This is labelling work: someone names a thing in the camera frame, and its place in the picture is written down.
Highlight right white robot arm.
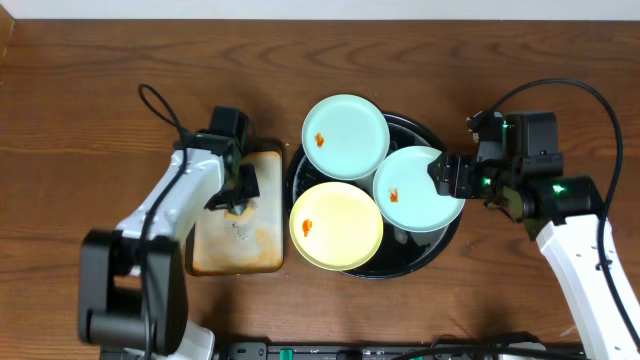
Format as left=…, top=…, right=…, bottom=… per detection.
left=428, top=112, right=639, bottom=359

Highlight mint plate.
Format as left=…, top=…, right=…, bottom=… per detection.
left=373, top=146, right=465, bottom=233
left=301, top=94, right=390, bottom=181

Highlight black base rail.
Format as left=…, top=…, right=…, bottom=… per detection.
left=211, top=342, right=586, bottom=360

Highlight yellow plate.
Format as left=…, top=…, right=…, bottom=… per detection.
left=289, top=182, right=384, bottom=271

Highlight green yellow sponge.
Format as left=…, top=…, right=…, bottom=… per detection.
left=224, top=201, right=256, bottom=222

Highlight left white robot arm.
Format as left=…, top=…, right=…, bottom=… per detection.
left=78, top=133, right=258, bottom=359

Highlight black round tray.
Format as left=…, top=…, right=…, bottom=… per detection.
left=285, top=113, right=461, bottom=279

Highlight black rectangular soapy tray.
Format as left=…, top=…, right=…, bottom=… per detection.
left=184, top=141, right=285, bottom=276

